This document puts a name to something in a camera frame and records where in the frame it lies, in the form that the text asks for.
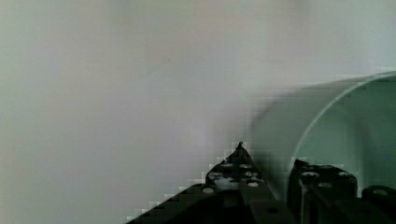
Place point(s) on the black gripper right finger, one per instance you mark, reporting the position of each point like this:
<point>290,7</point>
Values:
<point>324,194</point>

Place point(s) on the green mug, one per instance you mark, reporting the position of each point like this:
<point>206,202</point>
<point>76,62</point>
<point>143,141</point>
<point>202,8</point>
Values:
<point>349,124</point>

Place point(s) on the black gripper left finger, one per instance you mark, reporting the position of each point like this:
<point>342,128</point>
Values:
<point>234,192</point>

